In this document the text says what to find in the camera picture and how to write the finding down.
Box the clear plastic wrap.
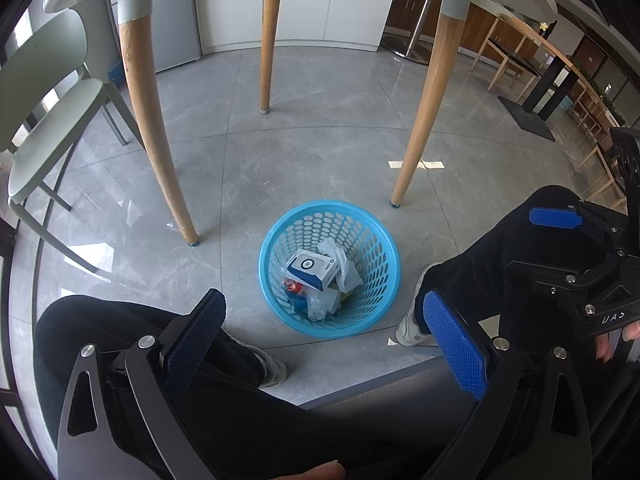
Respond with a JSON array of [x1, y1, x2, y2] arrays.
[[304, 287, 341, 321]]

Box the green chair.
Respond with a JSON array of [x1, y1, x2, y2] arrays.
[[0, 8, 146, 276]]

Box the black table base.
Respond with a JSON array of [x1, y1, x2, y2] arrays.
[[522, 54, 576, 121]]

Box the dark wooden sideboard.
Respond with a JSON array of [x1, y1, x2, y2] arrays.
[[382, 0, 501, 59]]

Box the round white table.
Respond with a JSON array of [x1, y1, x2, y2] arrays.
[[42, 0, 559, 249]]

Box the person's left hand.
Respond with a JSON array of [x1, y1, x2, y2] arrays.
[[292, 459, 347, 480]]

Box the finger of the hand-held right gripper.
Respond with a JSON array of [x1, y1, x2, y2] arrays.
[[505, 252, 629, 306], [528, 202, 627, 246]]

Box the person's right hand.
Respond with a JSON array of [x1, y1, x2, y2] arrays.
[[595, 320, 640, 363]]

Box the long wooden counter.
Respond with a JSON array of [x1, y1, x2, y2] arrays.
[[469, 0, 606, 101]]

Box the white shoe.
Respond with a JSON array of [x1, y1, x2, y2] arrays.
[[395, 262, 441, 349], [227, 337, 289, 389]]

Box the wooden chair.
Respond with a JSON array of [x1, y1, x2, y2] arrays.
[[469, 14, 546, 94]]

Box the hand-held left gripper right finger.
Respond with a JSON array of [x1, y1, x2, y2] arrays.
[[422, 288, 594, 480]]

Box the blue plastic basket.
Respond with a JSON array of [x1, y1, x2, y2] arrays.
[[258, 199, 403, 339]]

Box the white left shoe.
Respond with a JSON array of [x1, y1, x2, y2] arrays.
[[227, 337, 289, 389]]

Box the white right shoe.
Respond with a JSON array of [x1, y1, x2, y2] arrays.
[[395, 262, 441, 349]]

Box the white and blue box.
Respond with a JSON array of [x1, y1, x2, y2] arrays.
[[284, 248, 341, 292]]

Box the white base cabinets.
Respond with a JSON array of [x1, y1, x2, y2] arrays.
[[192, 0, 399, 54]]

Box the silver pedestal stand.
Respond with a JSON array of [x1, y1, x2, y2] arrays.
[[382, 0, 436, 65]]

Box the white plastic bag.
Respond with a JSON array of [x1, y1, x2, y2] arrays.
[[317, 238, 362, 294]]

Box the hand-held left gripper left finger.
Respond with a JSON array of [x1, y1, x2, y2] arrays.
[[56, 288, 228, 480]]

